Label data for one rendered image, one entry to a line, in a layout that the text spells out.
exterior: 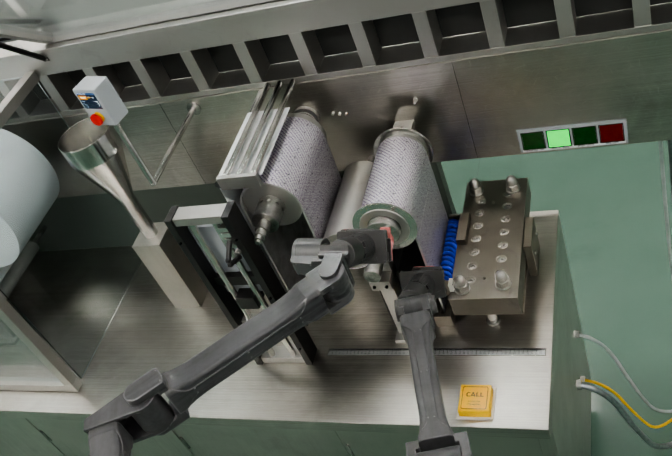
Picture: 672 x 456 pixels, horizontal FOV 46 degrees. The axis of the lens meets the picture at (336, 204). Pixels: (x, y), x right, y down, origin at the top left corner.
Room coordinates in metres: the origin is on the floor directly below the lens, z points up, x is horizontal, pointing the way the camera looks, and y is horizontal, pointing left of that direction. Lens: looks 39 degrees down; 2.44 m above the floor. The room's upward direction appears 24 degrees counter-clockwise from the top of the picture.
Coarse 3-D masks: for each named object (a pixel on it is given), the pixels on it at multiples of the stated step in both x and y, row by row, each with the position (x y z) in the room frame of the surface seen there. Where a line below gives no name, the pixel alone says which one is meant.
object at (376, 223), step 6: (378, 216) 1.31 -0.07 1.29; (384, 216) 1.30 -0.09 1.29; (372, 222) 1.30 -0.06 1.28; (378, 222) 1.29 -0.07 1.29; (384, 222) 1.29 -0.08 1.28; (390, 222) 1.28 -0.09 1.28; (396, 222) 1.29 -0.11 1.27; (378, 228) 1.29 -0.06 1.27; (396, 228) 1.28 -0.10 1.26; (396, 234) 1.28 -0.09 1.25; (396, 240) 1.28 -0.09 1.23
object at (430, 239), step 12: (432, 180) 1.46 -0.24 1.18; (432, 192) 1.44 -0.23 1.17; (432, 204) 1.42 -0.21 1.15; (432, 216) 1.40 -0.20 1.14; (444, 216) 1.47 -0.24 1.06; (420, 228) 1.31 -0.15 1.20; (432, 228) 1.37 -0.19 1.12; (444, 228) 1.44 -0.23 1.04; (420, 240) 1.29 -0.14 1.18; (432, 240) 1.35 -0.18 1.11; (444, 240) 1.42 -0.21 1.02; (432, 252) 1.33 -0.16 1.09; (432, 264) 1.31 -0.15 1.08
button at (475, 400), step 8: (464, 392) 1.05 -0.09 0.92; (472, 392) 1.05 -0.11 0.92; (480, 392) 1.04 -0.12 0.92; (488, 392) 1.03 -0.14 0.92; (464, 400) 1.04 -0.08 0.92; (472, 400) 1.03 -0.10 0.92; (480, 400) 1.02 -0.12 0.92; (488, 400) 1.01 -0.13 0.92; (464, 408) 1.02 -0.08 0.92; (472, 408) 1.01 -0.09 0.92; (480, 408) 1.00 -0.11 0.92; (488, 408) 0.99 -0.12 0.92; (464, 416) 1.01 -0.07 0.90; (472, 416) 1.00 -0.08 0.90; (480, 416) 0.99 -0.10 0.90; (488, 416) 0.99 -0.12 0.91
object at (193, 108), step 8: (192, 104) 1.86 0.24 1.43; (192, 112) 1.84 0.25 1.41; (200, 112) 1.86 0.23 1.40; (184, 120) 1.81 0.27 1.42; (184, 128) 1.78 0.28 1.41; (176, 136) 1.76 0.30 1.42; (176, 144) 1.73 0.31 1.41; (168, 152) 1.70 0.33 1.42; (168, 160) 1.68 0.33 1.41; (160, 168) 1.65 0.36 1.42; (160, 176) 1.64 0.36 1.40; (152, 184) 1.61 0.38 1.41
